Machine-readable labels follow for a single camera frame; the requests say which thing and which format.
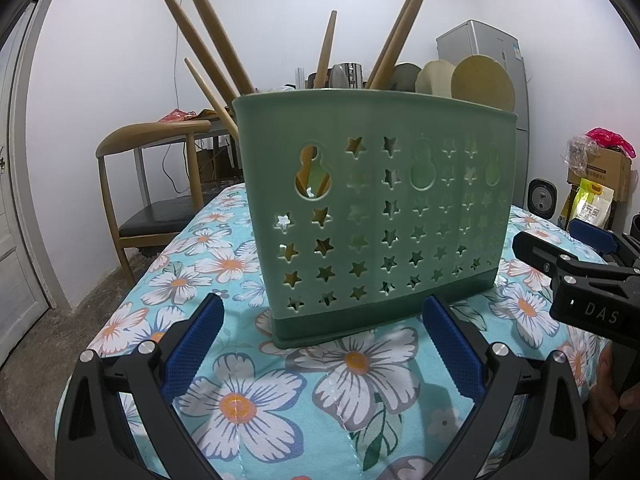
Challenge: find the long white table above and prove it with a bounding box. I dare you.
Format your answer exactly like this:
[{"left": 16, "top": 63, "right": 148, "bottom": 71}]
[{"left": 134, "top": 110, "right": 241, "bottom": 208}]

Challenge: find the green plastic utensil holder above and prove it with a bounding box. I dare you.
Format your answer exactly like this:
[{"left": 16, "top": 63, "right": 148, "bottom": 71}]
[{"left": 231, "top": 91, "right": 518, "bottom": 351}]

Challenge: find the bundle of wooden chopsticks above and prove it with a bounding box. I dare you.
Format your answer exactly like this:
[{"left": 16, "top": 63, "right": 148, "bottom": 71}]
[{"left": 156, "top": 0, "right": 435, "bottom": 197}]

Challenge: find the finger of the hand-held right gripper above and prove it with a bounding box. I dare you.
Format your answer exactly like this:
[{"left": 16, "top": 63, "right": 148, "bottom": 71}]
[
  {"left": 511, "top": 230, "right": 640, "bottom": 291},
  {"left": 570, "top": 217, "right": 640, "bottom": 268}
]

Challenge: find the wooden chair black seat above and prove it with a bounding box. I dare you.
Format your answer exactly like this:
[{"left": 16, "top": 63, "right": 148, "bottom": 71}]
[{"left": 95, "top": 120, "right": 241, "bottom": 286}]

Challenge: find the white door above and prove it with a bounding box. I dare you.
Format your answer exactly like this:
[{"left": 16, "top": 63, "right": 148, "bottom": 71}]
[{"left": 0, "top": 0, "right": 53, "bottom": 346}]

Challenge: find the white ceramic spoon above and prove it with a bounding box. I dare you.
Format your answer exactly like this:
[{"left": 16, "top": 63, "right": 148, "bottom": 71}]
[{"left": 416, "top": 59, "right": 458, "bottom": 97}]

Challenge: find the person's right hand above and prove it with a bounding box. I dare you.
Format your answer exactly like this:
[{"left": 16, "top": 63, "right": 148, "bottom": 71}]
[{"left": 586, "top": 345, "right": 638, "bottom": 442}]

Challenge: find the beige round spoon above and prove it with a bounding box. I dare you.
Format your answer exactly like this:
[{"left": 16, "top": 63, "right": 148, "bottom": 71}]
[{"left": 451, "top": 55, "right": 516, "bottom": 112}]

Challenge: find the grey refrigerator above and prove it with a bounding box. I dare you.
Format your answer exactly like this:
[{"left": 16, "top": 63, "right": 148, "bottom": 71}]
[{"left": 436, "top": 20, "right": 531, "bottom": 211}]

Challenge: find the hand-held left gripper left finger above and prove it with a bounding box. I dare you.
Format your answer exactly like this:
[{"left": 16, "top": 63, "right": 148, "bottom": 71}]
[{"left": 55, "top": 292, "right": 226, "bottom": 480}]

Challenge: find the black round appliance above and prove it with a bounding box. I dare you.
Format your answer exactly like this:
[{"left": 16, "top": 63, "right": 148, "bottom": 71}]
[{"left": 527, "top": 178, "right": 558, "bottom": 218}]

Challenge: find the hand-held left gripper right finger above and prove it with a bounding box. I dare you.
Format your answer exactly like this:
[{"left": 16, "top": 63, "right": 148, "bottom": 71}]
[{"left": 422, "top": 294, "right": 591, "bottom": 480}]

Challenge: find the clear plastic bag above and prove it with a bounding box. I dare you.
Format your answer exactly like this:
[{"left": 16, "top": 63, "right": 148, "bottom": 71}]
[{"left": 565, "top": 135, "right": 601, "bottom": 171}]

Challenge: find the small cardboard box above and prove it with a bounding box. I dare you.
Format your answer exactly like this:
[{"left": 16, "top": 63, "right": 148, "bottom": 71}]
[{"left": 195, "top": 145, "right": 238, "bottom": 186}]

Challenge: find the pink plastic bag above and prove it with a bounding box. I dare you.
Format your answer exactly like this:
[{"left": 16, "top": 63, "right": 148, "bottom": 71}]
[{"left": 585, "top": 127, "right": 636, "bottom": 156}]

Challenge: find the brown cardboard box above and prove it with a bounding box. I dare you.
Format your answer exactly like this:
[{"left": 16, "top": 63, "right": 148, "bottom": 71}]
[{"left": 566, "top": 147, "right": 632, "bottom": 203}]

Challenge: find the blue floral blanket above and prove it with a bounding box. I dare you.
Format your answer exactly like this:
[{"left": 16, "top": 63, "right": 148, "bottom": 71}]
[{"left": 55, "top": 185, "right": 618, "bottom": 480}]

